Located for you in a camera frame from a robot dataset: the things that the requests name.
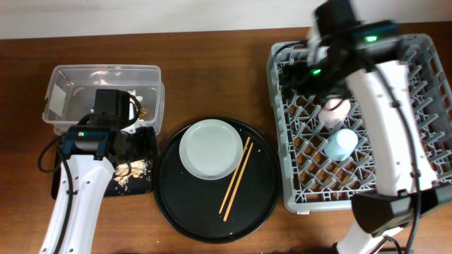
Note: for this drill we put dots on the brown gold snack wrapper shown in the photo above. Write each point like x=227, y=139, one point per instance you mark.
x=144, y=114

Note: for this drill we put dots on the wooden chopstick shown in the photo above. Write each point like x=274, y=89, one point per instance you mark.
x=239, y=179
x=234, y=177

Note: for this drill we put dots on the round black tray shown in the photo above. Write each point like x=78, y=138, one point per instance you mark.
x=191, y=205

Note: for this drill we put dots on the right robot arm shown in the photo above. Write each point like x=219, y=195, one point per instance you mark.
x=354, y=59

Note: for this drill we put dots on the food scraps pile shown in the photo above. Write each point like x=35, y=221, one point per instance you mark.
x=125, y=173

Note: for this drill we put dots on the blue cup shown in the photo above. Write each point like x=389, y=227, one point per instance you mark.
x=341, y=144

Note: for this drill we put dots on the clear plastic bin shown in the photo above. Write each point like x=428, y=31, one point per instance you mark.
x=71, y=91

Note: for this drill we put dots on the pink cup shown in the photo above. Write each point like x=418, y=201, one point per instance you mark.
x=334, y=111

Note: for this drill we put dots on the grey dishwasher rack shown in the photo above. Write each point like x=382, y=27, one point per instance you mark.
x=312, y=181

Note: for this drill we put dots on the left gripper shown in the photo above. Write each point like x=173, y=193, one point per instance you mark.
x=155, y=142

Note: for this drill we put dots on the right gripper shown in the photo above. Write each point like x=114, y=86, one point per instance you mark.
x=301, y=70

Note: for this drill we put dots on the grey plate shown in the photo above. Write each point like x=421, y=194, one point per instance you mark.
x=211, y=149

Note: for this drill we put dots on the black rectangular tray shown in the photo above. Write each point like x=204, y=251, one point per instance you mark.
x=141, y=183

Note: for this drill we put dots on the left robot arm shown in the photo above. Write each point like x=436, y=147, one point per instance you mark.
x=82, y=185

